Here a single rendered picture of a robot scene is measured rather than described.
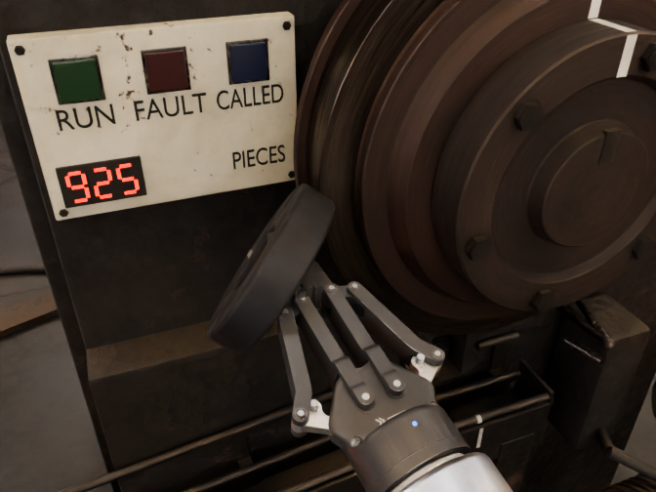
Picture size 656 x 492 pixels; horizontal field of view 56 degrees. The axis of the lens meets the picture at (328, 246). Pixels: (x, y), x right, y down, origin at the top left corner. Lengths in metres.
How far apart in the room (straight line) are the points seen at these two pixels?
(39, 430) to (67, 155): 1.40
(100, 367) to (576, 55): 0.59
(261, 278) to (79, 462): 1.45
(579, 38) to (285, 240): 0.29
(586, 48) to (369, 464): 0.35
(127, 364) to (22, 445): 1.21
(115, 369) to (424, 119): 0.45
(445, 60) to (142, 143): 0.31
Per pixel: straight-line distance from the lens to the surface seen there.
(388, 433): 0.41
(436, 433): 0.42
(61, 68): 0.62
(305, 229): 0.47
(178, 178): 0.67
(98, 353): 0.79
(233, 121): 0.66
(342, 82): 0.53
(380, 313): 0.49
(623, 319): 1.00
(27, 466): 1.91
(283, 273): 0.45
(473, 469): 0.41
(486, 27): 0.55
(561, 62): 0.53
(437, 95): 0.54
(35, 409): 2.04
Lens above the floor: 1.38
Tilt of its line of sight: 33 degrees down
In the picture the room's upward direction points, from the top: straight up
